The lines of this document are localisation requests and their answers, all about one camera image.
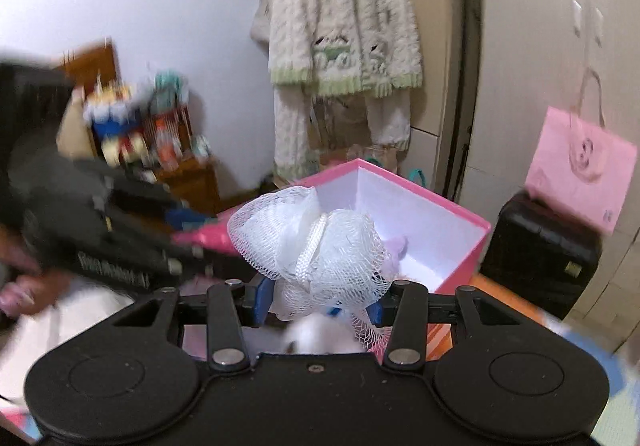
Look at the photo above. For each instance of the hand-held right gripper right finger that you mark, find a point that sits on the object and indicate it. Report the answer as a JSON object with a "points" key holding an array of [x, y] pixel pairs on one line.
{"points": [[376, 311]]}

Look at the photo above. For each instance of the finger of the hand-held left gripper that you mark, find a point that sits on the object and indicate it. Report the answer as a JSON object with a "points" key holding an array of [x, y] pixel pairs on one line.
{"points": [[182, 218], [150, 251]]}

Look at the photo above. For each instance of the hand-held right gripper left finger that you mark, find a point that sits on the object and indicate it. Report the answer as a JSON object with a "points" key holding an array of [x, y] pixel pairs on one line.
{"points": [[261, 298]]}

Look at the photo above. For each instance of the white mesh bath pouf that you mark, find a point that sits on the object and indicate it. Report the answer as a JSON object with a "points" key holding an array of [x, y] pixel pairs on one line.
{"points": [[310, 226]]}

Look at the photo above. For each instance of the pink cardboard box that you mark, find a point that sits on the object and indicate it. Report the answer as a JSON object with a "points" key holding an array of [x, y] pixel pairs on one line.
{"points": [[425, 216]]}

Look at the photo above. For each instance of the person's left hand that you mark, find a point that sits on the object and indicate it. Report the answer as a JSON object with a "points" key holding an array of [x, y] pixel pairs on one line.
{"points": [[20, 286]]}

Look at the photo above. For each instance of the wooden cabinet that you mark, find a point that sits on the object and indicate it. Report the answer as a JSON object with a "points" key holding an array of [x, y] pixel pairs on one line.
{"points": [[192, 183]]}

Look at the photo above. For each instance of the white fluffy plush ball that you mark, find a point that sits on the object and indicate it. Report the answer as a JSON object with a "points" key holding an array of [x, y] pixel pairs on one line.
{"points": [[320, 332]]}

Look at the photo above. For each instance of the purple fluffy pompom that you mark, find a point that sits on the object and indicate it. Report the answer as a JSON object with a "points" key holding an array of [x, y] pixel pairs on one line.
{"points": [[397, 246]]}

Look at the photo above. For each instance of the colourful plush toy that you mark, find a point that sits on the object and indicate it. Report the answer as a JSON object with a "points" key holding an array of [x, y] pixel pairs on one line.
{"points": [[115, 126]]}

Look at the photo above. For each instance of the colourful patterned mat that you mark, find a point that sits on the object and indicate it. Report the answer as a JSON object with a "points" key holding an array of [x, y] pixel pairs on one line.
{"points": [[505, 291]]}

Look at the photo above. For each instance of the black suitcase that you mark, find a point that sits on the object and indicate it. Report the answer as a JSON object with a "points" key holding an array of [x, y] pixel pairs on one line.
{"points": [[540, 251]]}

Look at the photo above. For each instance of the cream fleece robe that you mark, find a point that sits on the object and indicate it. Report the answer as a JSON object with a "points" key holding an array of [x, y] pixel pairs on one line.
{"points": [[340, 26]]}

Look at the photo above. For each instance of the pink tote bag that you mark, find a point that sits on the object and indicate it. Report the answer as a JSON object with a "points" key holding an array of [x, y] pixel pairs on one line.
{"points": [[580, 161]]}

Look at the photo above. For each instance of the beige wardrobe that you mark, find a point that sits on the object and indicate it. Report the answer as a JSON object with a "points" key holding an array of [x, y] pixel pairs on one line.
{"points": [[530, 51]]}

